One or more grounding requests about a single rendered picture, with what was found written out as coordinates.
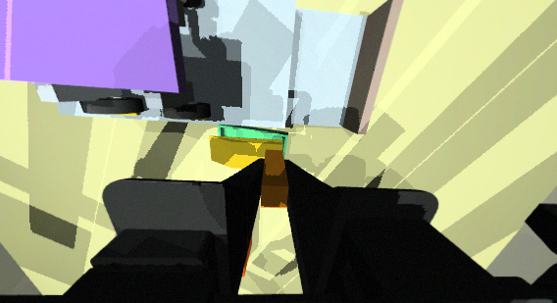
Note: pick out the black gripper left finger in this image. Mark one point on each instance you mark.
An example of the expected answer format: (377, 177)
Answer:
(226, 208)

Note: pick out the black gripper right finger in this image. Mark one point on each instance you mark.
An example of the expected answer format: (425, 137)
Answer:
(318, 212)

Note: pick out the yellow wedge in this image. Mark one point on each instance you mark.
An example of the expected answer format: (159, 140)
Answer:
(239, 152)

